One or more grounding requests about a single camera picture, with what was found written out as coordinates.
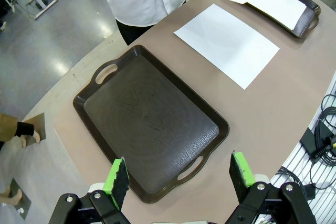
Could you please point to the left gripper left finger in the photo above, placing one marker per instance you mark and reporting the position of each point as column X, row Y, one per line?
column 116, row 182

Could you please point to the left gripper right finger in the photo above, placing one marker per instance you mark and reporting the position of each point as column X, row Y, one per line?
column 241, row 176

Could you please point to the white slotted mounting plate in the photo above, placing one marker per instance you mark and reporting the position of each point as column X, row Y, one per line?
column 291, row 166

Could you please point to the dark brown plastic tray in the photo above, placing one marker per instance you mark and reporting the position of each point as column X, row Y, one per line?
column 305, row 24
column 147, row 129

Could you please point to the black power adapter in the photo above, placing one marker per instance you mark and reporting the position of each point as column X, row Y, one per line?
column 312, row 145

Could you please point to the white A4 paper stack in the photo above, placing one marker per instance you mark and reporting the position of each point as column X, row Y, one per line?
column 225, row 45

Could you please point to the person in white shirt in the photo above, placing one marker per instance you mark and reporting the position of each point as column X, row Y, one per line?
column 136, row 9

